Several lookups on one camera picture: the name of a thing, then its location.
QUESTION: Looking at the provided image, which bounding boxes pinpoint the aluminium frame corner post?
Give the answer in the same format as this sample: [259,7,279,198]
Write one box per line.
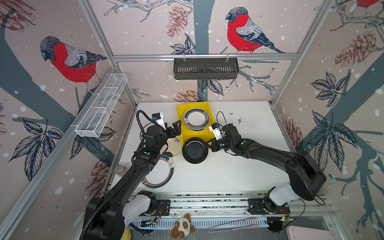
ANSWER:
[79,0,138,108]
[270,0,334,107]

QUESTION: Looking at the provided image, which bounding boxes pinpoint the black hanging wire basket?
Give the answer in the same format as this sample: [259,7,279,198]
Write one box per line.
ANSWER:
[174,58,239,80]

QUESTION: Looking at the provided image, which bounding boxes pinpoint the pink chopsticks tongs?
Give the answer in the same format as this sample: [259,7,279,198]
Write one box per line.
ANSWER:
[208,218,260,233]

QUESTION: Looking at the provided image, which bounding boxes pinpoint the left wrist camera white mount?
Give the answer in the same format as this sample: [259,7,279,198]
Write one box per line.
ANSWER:
[152,113,166,130]

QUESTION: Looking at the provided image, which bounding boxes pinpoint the woven bamboo mat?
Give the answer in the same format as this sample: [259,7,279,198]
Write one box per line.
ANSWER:
[121,228,132,240]

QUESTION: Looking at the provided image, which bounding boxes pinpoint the plush panda toy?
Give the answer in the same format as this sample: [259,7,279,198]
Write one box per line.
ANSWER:
[171,214,196,239]

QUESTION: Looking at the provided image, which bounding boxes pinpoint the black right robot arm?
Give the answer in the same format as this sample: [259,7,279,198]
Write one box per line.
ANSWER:
[206,122,327,215]

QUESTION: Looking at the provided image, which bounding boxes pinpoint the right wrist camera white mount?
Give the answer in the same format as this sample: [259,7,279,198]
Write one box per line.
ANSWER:
[209,123,223,141]

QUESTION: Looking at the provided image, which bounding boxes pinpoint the aluminium frame horizontal bar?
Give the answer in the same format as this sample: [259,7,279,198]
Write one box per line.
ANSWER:
[113,53,298,63]

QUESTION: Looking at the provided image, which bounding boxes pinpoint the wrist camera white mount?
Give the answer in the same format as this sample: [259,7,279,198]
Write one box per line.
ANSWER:
[152,113,166,130]
[209,123,223,141]

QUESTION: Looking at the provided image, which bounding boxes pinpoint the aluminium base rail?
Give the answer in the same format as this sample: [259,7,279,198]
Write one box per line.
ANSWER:
[132,192,335,231]

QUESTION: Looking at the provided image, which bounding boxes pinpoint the aluminium frame corner post left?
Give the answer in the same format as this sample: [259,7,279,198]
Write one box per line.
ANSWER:
[79,0,138,108]

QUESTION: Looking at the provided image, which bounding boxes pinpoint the black round plate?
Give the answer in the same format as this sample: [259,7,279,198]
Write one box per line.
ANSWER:
[182,137,209,164]

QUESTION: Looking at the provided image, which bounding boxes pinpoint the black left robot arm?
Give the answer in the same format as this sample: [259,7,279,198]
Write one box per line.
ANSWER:
[79,110,182,240]

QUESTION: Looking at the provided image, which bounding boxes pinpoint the yellow plastic bin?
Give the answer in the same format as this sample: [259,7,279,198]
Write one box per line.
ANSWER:
[177,102,215,145]

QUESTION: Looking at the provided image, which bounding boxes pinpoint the pink tray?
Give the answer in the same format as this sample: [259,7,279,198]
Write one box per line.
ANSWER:
[287,226,337,240]

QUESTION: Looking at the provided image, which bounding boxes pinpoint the white plate red Chinese characters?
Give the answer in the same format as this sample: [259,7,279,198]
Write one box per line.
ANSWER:
[140,123,154,140]

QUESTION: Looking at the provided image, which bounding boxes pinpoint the white wire mesh shelf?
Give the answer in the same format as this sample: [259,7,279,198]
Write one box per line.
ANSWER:
[75,73,128,138]

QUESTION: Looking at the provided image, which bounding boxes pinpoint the white plate green rim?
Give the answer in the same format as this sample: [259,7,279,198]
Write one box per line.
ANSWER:
[183,108,211,132]
[142,155,174,189]

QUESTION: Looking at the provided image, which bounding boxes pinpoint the aluminium frame corner post right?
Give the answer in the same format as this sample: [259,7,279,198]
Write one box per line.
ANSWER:
[270,0,334,107]

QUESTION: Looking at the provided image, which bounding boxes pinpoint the small glass jar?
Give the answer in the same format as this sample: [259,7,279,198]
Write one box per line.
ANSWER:
[115,164,127,176]

